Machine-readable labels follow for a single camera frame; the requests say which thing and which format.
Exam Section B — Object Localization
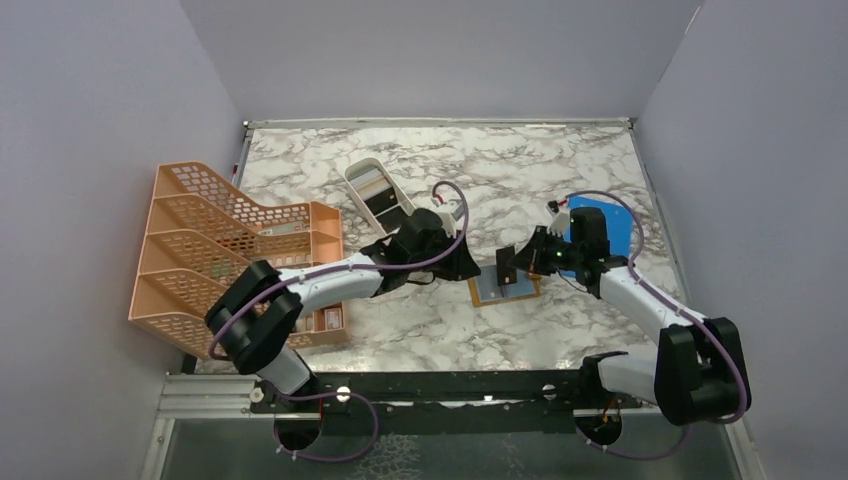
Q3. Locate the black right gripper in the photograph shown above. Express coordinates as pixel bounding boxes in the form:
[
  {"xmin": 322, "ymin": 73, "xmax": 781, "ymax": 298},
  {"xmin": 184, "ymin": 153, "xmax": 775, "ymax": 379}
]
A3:
[{"xmin": 507, "ymin": 225, "xmax": 583, "ymax": 276}]

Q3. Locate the white plastic card tray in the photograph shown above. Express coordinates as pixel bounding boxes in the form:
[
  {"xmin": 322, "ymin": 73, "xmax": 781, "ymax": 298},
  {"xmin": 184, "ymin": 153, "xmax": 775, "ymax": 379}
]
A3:
[{"xmin": 343, "ymin": 158, "xmax": 416, "ymax": 236}]

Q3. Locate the yellow leather card holder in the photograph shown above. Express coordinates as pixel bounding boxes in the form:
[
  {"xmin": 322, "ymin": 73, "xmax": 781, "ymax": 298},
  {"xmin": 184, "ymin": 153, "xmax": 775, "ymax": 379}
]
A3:
[{"xmin": 468, "ymin": 264, "xmax": 541, "ymax": 308}]

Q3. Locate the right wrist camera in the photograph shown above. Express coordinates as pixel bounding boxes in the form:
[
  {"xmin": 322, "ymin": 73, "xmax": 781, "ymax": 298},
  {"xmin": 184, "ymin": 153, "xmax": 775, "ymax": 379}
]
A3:
[{"xmin": 546, "ymin": 200, "xmax": 571, "ymax": 237}]

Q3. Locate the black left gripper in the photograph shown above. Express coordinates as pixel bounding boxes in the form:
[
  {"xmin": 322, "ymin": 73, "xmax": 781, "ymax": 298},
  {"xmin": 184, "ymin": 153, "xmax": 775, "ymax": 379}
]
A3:
[{"xmin": 408, "ymin": 227, "xmax": 481, "ymax": 281}]

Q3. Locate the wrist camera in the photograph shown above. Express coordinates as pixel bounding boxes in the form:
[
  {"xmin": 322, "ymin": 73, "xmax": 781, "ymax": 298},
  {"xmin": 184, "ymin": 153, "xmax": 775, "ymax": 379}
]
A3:
[
  {"xmin": 436, "ymin": 200, "xmax": 465, "ymax": 238},
  {"xmin": 546, "ymin": 200, "xmax": 571, "ymax": 237}
]

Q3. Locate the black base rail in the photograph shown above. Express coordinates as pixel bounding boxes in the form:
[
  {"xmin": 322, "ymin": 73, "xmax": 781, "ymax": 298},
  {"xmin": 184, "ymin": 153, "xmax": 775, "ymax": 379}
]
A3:
[{"xmin": 250, "ymin": 370, "xmax": 640, "ymax": 437}]

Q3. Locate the peach plastic file rack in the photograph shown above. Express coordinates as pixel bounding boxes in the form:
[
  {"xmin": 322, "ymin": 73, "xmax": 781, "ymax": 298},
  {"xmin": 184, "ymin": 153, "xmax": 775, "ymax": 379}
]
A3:
[{"xmin": 128, "ymin": 161, "xmax": 344, "ymax": 360}]

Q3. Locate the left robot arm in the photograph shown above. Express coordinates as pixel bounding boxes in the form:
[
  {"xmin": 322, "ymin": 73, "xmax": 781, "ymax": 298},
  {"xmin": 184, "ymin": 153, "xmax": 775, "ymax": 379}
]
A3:
[{"xmin": 204, "ymin": 208, "xmax": 481, "ymax": 411}]

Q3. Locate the black VIP card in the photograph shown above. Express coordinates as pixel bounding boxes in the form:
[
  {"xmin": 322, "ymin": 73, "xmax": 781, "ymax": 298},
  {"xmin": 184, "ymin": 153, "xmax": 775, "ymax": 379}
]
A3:
[{"xmin": 363, "ymin": 188, "xmax": 399, "ymax": 217}]

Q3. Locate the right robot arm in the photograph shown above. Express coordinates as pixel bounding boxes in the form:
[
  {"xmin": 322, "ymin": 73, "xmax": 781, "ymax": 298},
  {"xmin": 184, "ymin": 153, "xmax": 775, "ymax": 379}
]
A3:
[{"xmin": 508, "ymin": 207, "xmax": 752, "ymax": 426}]

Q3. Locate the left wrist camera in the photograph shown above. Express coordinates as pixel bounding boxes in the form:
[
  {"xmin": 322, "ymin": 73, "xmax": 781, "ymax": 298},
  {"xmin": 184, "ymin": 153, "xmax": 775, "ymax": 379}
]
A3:
[{"xmin": 436, "ymin": 200, "xmax": 465, "ymax": 238}]

